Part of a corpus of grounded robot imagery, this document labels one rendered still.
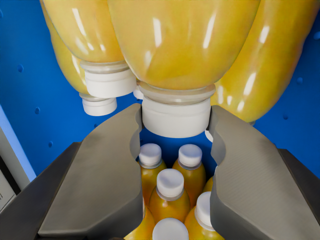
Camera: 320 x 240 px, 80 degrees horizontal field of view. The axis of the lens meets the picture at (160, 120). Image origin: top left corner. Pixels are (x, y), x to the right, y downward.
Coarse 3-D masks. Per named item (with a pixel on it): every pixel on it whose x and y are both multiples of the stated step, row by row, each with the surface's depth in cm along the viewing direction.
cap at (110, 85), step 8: (88, 72) 14; (120, 72) 14; (128, 72) 14; (88, 80) 14; (96, 80) 14; (104, 80) 14; (112, 80) 14; (120, 80) 14; (128, 80) 14; (88, 88) 14; (96, 88) 14; (104, 88) 14; (112, 88) 14; (120, 88) 14; (128, 88) 14; (96, 96) 14; (104, 96) 14; (112, 96) 14
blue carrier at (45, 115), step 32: (0, 0) 15; (32, 0) 17; (0, 32) 15; (32, 32) 18; (0, 64) 15; (32, 64) 18; (0, 96) 15; (32, 96) 18; (64, 96) 22; (128, 96) 30; (288, 96) 21; (32, 128) 18; (64, 128) 23; (256, 128) 26; (288, 128) 22; (32, 160) 18
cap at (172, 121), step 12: (144, 96) 10; (144, 108) 10; (156, 108) 10; (168, 108) 9; (180, 108) 9; (192, 108) 9; (204, 108) 10; (144, 120) 11; (156, 120) 10; (168, 120) 9; (180, 120) 9; (192, 120) 10; (204, 120) 10; (156, 132) 10; (168, 132) 10; (180, 132) 10; (192, 132) 10
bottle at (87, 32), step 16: (48, 0) 10; (64, 0) 10; (80, 0) 10; (96, 0) 10; (64, 16) 11; (80, 16) 10; (96, 16) 10; (64, 32) 11; (80, 32) 11; (96, 32) 11; (112, 32) 11; (80, 48) 12; (96, 48) 12; (112, 48) 12; (80, 64) 14; (96, 64) 13; (112, 64) 13
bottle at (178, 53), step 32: (128, 0) 7; (160, 0) 6; (192, 0) 6; (224, 0) 6; (256, 0) 7; (128, 32) 7; (160, 32) 7; (192, 32) 7; (224, 32) 7; (128, 64) 9; (160, 64) 8; (192, 64) 7; (224, 64) 8; (160, 96) 9; (192, 96) 9
